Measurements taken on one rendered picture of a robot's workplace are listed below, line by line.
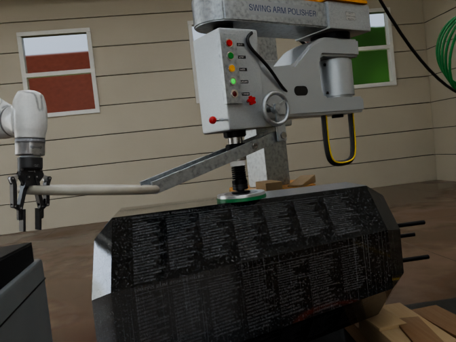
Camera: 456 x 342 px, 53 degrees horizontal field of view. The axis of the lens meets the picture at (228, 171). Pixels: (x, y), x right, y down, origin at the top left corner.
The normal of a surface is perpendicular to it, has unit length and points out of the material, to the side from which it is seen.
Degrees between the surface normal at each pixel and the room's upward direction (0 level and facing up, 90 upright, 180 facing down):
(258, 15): 90
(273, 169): 90
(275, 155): 90
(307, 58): 90
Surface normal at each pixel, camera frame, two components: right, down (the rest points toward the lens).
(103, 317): -0.56, 0.11
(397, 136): 0.14, 0.04
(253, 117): 0.55, -0.02
